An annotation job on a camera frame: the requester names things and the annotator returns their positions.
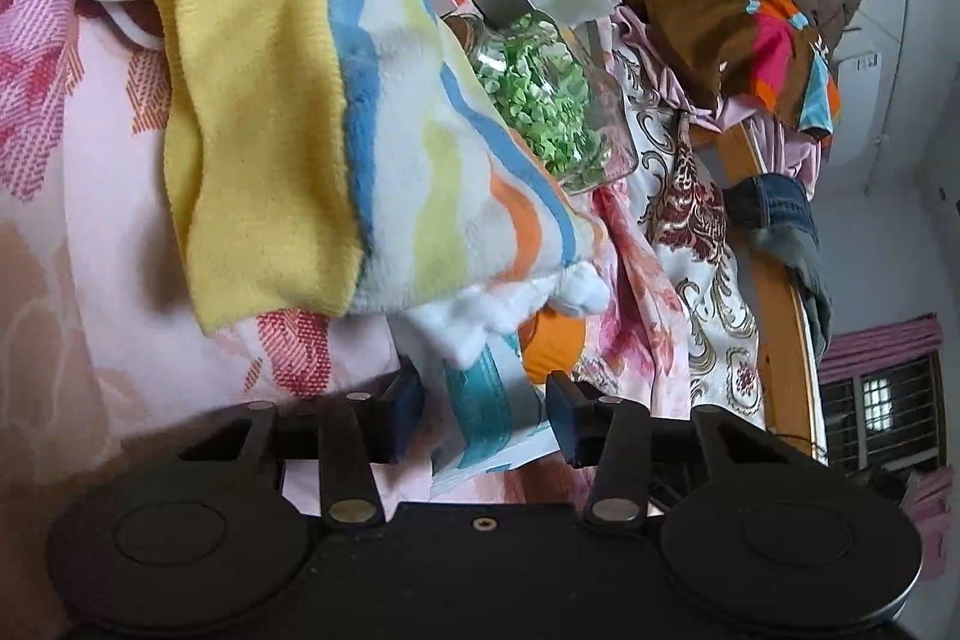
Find pale pink garment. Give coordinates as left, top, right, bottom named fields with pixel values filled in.
left=615, top=2, right=826, bottom=199

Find barred window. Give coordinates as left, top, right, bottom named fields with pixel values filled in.
left=821, top=351, right=946, bottom=472

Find orange sock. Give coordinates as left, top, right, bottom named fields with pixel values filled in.
left=517, top=310, right=587, bottom=386

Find glass jar of green stars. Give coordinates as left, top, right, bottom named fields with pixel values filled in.
left=450, top=12, right=640, bottom=195

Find pink floral bed sheet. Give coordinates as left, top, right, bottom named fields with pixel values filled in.
left=0, top=0, right=691, bottom=506

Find yellow striped fleece towel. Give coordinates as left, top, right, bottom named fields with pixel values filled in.
left=146, top=0, right=610, bottom=335

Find white satin ornate cloth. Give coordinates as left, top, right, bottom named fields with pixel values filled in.
left=592, top=47, right=766, bottom=431

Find wooden bed frame rail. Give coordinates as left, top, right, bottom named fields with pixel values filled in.
left=690, top=119, right=826, bottom=461

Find pink hanging cloth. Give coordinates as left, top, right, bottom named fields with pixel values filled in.
left=900, top=467, right=947, bottom=581

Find brown multicolour patch garment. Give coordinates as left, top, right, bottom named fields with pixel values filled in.
left=600, top=0, right=845, bottom=150

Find white teal fluffy sock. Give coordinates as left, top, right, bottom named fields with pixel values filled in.
left=390, top=269, right=610, bottom=480

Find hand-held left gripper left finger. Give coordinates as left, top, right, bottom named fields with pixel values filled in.
left=176, top=370, right=427, bottom=528

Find pink curtain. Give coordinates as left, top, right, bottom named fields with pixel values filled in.
left=817, top=314, right=944, bottom=378

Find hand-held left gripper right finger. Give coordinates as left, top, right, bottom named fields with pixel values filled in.
left=546, top=372, right=818, bottom=532

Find blue jeans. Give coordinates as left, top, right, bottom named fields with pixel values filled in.
left=724, top=173, right=833, bottom=348

